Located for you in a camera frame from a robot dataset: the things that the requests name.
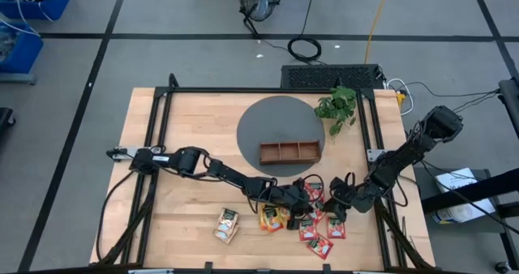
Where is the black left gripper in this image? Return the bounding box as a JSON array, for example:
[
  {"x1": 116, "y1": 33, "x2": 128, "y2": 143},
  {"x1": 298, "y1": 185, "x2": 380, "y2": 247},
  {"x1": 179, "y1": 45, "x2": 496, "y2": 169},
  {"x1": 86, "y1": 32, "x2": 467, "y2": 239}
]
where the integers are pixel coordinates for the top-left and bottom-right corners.
[{"x1": 276, "y1": 178, "x2": 315, "y2": 231}]

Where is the strawberry tea packet red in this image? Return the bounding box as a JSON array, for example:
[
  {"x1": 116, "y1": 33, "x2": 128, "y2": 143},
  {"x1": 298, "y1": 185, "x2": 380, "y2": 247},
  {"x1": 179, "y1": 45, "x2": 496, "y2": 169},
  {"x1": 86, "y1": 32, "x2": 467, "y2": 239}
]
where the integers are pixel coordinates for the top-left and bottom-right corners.
[
  {"x1": 307, "y1": 235, "x2": 335, "y2": 261},
  {"x1": 326, "y1": 216, "x2": 347, "y2": 240},
  {"x1": 298, "y1": 218, "x2": 319, "y2": 242},
  {"x1": 304, "y1": 182, "x2": 325, "y2": 204},
  {"x1": 307, "y1": 200, "x2": 328, "y2": 225}
]

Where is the vanilla apple tea packet beige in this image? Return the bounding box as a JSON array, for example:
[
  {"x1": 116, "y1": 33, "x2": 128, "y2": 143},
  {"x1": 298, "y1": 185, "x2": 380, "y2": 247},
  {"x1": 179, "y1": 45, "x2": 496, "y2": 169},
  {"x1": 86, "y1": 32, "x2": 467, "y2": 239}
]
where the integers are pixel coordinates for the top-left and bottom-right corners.
[
  {"x1": 217, "y1": 208, "x2": 240, "y2": 231},
  {"x1": 212, "y1": 224, "x2": 240, "y2": 245}
]

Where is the wooden three-compartment tray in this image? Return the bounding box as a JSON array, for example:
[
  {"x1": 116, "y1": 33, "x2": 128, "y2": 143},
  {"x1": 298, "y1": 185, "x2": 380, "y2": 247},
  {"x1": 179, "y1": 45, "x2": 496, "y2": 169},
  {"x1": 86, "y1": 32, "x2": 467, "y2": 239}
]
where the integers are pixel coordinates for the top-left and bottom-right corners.
[{"x1": 258, "y1": 139, "x2": 323, "y2": 165}]

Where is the grey side table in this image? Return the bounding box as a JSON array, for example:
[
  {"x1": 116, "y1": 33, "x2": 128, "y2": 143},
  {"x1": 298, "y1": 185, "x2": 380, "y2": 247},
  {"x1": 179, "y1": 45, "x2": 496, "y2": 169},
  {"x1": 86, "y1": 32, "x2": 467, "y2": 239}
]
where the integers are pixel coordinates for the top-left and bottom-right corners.
[{"x1": 413, "y1": 167, "x2": 519, "y2": 234}]

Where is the grey round mat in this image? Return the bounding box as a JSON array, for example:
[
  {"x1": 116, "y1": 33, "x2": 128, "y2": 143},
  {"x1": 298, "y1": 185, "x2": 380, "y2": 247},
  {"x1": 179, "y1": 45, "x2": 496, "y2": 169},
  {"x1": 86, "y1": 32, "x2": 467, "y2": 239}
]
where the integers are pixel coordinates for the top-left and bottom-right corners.
[{"x1": 236, "y1": 95, "x2": 326, "y2": 178}]

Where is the green potted plant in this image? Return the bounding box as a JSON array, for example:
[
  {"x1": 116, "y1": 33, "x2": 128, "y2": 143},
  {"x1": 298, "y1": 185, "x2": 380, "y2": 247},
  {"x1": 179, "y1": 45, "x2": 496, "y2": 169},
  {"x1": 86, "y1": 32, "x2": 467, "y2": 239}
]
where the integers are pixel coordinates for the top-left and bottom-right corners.
[{"x1": 313, "y1": 85, "x2": 358, "y2": 138}]

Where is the white paper stack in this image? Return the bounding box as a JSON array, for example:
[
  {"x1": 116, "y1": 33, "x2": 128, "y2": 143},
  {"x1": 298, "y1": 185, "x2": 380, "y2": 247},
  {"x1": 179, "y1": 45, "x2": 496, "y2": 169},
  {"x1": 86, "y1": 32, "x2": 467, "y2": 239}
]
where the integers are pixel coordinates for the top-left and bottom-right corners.
[{"x1": 430, "y1": 167, "x2": 498, "y2": 225}]

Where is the black perforated computer case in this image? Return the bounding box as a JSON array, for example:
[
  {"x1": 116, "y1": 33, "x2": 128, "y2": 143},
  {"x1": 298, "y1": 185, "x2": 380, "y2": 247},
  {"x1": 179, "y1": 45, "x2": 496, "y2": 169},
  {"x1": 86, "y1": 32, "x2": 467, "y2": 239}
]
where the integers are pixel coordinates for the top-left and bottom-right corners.
[{"x1": 280, "y1": 63, "x2": 386, "y2": 91}]

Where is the black metal stand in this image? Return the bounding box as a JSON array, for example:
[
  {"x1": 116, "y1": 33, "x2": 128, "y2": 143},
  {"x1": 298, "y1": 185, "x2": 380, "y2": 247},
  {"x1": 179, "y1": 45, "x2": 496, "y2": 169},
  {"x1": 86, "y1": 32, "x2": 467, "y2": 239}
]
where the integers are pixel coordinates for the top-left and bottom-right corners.
[{"x1": 420, "y1": 169, "x2": 519, "y2": 274}]

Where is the black floor fan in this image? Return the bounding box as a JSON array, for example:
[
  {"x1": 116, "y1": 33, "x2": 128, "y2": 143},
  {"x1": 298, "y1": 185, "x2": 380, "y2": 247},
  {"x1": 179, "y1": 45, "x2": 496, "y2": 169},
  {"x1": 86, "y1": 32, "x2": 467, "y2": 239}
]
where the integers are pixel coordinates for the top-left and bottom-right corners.
[{"x1": 236, "y1": 0, "x2": 283, "y2": 39}]

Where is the blue plastic bin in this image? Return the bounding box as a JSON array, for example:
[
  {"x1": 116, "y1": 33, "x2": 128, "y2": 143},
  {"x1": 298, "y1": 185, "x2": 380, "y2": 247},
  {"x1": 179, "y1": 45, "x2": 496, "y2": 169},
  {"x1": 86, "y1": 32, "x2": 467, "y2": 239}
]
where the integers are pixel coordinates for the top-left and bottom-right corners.
[
  {"x1": 0, "y1": 21, "x2": 45, "y2": 75},
  {"x1": 0, "y1": 0, "x2": 73, "y2": 21}
]

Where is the grey dolly platform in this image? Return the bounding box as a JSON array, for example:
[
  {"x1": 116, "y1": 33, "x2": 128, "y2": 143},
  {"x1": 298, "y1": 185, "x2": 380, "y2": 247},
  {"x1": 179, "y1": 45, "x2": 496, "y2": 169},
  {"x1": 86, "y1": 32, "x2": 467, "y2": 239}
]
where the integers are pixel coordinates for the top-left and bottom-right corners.
[{"x1": 0, "y1": 71, "x2": 38, "y2": 85}]

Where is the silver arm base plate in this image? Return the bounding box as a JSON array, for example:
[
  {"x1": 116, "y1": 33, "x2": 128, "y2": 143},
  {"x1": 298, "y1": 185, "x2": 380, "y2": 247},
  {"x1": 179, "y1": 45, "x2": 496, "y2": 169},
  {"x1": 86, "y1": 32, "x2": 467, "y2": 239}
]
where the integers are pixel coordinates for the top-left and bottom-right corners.
[
  {"x1": 105, "y1": 145, "x2": 163, "y2": 162},
  {"x1": 366, "y1": 148, "x2": 386, "y2": 163}
]

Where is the white looped cable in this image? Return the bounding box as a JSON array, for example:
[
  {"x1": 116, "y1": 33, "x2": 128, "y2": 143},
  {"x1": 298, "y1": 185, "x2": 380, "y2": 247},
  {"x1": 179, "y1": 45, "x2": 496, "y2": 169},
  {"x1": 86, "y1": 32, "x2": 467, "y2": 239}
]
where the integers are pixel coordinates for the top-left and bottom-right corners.
[{"x1": 386, "y1": 77, "x2": 415, "y2": 117}]

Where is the black aluminium table frame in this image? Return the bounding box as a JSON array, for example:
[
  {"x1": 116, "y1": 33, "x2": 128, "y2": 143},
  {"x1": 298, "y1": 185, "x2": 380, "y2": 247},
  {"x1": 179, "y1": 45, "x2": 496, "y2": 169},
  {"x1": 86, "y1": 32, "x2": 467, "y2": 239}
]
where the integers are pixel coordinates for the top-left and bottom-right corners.
[{"x1": 91, "y1": 73, "x2": 437, "y2": 274}]

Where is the black coiled cable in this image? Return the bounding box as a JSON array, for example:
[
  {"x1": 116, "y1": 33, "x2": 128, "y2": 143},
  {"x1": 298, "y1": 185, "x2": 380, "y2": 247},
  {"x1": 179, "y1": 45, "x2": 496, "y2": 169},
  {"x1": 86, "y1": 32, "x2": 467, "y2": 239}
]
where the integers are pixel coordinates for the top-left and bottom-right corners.
[{"x1": 286, "y1": 0, "x2": 324, "y2": 64}]

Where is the long yellow cable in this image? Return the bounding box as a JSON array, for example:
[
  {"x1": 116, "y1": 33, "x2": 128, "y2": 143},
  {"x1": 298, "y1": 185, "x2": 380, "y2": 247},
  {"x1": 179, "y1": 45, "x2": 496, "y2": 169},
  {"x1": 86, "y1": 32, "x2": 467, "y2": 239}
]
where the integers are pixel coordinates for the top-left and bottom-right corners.
[{"x1": 363, "y1": 0, "x2": 393, "y2": 65}]

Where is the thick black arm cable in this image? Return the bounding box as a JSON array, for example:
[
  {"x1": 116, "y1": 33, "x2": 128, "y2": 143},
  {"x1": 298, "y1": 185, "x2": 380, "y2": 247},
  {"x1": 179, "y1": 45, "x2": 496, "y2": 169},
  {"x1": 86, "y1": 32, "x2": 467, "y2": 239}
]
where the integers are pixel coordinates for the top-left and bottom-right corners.
[{"x1": 95, "y1": 170, "x2": 139, "y2": 263}]

